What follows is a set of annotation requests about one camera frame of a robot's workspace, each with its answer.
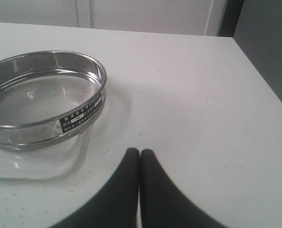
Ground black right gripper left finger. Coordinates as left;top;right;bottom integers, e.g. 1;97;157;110
53;148;140;228

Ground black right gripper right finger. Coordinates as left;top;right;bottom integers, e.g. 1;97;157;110
140;149;225;228

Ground round stainless steel sieve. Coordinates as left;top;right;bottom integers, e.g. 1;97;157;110
0;50;107;151

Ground clear square glass tray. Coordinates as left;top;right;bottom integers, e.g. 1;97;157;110
0;91;134;181

